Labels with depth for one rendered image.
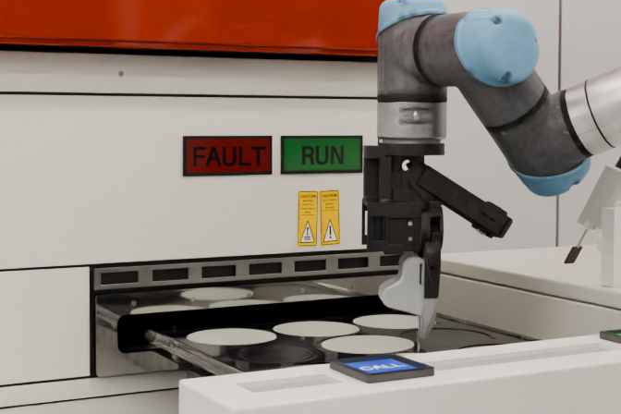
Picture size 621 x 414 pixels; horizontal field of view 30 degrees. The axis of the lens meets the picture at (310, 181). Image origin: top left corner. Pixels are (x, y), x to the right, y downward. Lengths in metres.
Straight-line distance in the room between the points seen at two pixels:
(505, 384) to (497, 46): 0.38
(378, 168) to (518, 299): 0.25
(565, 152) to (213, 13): 0.44
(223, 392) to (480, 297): 0.70
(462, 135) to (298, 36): 2.04
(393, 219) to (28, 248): 0.41
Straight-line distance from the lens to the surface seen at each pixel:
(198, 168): 1.39
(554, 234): 3.64
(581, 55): 3.69
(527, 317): 1.38
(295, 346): 1.27
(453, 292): 1.49
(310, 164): 1.46
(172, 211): 1.39
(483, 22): 1.13
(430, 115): 1.22
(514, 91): 1.17
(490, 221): 1.25
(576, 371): 0.90
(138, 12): 1.32
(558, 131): 1.19
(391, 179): 1.24
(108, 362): 1.37
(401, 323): 1.40
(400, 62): 1.22
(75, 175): 1.35
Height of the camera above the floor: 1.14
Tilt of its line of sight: 3 degrees down
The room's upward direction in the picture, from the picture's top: straight up
